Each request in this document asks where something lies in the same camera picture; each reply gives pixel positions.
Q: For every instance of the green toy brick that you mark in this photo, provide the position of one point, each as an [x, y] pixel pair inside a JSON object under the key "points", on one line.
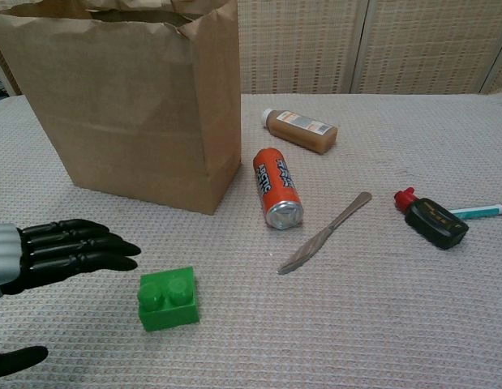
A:
{"points": [[169, 308]]}

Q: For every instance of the metal butter knife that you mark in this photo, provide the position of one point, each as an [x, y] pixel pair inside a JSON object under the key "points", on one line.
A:
{"points": [[315, 243]]}

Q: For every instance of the beige woven tablecloth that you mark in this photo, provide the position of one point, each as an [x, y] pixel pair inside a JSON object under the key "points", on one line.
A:
{"points": [[356, 324]]}

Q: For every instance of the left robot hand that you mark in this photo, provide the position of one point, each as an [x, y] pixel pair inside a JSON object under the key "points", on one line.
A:
{"points": [[64, 251]]}

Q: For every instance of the orange soda can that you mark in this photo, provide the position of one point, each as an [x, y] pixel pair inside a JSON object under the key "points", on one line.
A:
{"points": [[277, 182]]}

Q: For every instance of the teal marker pen red cap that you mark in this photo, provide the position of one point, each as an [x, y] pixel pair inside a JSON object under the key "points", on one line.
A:
{"points": [[477, 210]]}

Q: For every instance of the brown paper bag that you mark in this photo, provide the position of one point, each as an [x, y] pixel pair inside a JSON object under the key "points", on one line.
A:
{"points": [[133, 101]]}

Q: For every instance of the woven folding screen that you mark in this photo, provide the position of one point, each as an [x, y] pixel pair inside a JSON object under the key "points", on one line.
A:
{"points": [[299, 40]]}

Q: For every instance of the black sauce bottle red cap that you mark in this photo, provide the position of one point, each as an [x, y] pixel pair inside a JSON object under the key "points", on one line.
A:
{"points": [[435, 223]]}

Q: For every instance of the brown juice bottle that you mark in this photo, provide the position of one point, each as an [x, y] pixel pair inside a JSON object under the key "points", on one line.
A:
{"points": [[303, 131]]}

